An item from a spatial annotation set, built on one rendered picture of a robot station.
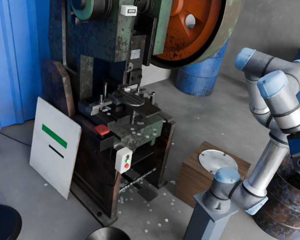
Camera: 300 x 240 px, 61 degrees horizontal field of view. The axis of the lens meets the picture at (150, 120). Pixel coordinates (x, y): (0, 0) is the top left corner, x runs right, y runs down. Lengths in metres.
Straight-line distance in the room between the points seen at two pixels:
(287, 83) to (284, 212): 1.34
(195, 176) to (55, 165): 1.01
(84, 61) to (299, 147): 1.24
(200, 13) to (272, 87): 0.99
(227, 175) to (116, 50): 0.84
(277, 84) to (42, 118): 1.62
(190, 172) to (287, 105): 1.21
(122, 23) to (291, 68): 0.80
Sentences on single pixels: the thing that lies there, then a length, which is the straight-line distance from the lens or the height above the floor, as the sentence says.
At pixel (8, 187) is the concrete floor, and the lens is 2.14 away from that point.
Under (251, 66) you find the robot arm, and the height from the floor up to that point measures 1.29.
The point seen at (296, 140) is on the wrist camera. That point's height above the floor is 1.17.
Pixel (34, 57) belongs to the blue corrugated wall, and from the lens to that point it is 2.53.
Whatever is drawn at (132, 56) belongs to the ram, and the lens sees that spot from 1.49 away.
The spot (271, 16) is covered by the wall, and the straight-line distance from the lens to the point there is 4.57.
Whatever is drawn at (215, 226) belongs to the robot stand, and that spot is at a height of 0.36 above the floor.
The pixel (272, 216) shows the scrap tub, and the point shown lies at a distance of 2.06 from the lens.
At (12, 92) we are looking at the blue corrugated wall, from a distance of 2.59.
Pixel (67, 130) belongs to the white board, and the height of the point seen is 0.50.
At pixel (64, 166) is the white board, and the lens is 1.89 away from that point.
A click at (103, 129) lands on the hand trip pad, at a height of 0.76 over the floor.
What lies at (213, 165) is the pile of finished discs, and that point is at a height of 0.35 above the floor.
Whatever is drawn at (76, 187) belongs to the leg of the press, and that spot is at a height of 0.03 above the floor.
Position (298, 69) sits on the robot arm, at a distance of 0.84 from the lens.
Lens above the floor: 1.51
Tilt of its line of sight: 31 degrees down
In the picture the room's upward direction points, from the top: 10 degrees clockwise
